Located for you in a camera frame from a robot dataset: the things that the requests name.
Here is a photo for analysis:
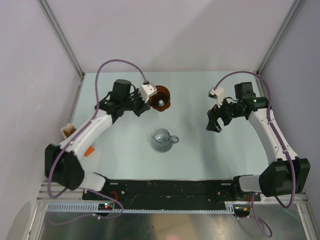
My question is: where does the orange coffee filter box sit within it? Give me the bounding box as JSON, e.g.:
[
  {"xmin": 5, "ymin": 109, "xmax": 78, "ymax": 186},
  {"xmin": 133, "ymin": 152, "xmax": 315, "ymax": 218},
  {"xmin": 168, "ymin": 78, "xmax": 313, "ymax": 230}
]
[{"xmin": 60, "ymin": 123, "xmax": 95, "ymax": 157}]

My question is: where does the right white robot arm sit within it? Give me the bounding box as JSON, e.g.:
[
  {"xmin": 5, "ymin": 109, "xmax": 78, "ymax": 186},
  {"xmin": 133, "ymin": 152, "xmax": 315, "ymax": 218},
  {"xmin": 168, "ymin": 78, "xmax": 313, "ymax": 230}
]
[{"xmin": 206, "ymin": 82, "xmax": 311, "ymax": 201}]

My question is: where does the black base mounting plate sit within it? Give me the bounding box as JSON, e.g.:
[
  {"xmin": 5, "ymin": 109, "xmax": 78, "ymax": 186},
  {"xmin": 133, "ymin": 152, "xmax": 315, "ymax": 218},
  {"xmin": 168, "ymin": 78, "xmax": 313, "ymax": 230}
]
[{"xmin": 82, "ymin": 179, "xmax": 253, "ymax": 210}]

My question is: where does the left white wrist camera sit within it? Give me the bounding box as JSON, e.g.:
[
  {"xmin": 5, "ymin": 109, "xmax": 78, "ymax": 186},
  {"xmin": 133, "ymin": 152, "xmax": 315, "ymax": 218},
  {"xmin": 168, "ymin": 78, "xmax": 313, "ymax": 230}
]
[{"xmin": 139, "ymin": 83, "xmax": 157, "ymax": 103}]

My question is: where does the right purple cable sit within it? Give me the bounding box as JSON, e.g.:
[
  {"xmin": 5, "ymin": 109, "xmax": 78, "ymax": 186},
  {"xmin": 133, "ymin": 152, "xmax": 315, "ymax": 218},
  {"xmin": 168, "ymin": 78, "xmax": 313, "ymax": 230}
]
[{"xmin": 211, "ymin": 70, "xmax": 301, "ymax": 237}]

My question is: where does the aluminium frame rail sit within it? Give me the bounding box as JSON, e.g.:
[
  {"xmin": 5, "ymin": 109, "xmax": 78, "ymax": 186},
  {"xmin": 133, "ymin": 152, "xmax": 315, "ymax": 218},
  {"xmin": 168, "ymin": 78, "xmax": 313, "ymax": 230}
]
[{"xmin": 37, "ymin": 182, "xmax": 309, "ymax": 204}]

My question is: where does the amber glass coffee dripper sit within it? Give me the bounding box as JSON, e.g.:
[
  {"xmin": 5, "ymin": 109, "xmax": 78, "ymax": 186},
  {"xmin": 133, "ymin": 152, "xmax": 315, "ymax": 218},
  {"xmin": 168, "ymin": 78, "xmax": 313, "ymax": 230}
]
[{"xmin": 149, "ymin": 85, "xmax": 171, "ymax": 112}]

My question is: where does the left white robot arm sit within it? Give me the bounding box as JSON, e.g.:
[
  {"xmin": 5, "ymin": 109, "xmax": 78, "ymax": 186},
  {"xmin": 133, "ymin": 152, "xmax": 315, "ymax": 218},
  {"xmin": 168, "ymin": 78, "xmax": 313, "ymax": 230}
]
[{"xmin": 44, "ymin": 79, "xmax": 157, "ymax": 200}]

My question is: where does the clear glass pitcher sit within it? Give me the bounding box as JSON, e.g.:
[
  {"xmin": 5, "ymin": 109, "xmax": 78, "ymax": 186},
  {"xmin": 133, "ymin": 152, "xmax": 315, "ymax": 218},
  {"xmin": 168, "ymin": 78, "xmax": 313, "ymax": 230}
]
[{"xmin": 150, "ymin": 128, "xmax": 180, "ymax": 153}]

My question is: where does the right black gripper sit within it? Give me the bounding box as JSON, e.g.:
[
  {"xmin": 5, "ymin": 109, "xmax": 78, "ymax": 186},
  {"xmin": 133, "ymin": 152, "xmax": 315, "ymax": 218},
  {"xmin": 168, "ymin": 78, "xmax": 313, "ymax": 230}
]
[{"xmin": 206, "ymin": 94, "xmax": 244, "ymax": 133}]

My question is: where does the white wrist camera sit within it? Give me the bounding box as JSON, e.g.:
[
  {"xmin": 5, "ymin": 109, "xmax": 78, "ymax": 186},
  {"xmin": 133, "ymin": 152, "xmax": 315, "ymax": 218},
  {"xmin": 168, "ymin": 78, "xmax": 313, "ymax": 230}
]
[
  {"xmin": 139, "ymin": 83, "xmax": 157, "ymax": 103},
  {"xmin": 208, "ymin": 87, "xmax": 226, "ymax": 108}
]

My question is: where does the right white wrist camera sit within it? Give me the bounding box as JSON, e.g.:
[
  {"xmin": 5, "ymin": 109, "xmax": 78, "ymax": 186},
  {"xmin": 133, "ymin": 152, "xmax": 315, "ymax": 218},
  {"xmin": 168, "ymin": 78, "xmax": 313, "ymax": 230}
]
[{"xmin": 208, "ymin": 87, "xmax": 226, "ymax": 108}]

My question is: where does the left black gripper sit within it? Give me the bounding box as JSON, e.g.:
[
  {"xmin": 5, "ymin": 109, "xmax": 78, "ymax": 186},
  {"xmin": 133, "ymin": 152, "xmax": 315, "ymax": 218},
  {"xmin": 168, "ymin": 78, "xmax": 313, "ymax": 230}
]
[{"xmin": 122, "ymin": 88, "xmax": 151, "ymax": 118}]

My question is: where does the white slotted cable duct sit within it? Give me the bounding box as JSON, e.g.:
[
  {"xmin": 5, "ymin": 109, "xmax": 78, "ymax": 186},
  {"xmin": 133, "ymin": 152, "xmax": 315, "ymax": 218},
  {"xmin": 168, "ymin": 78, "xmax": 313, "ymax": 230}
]
[{"xmin": 46, "ymin": 202, "xmax": 235, "ymax": 214}]

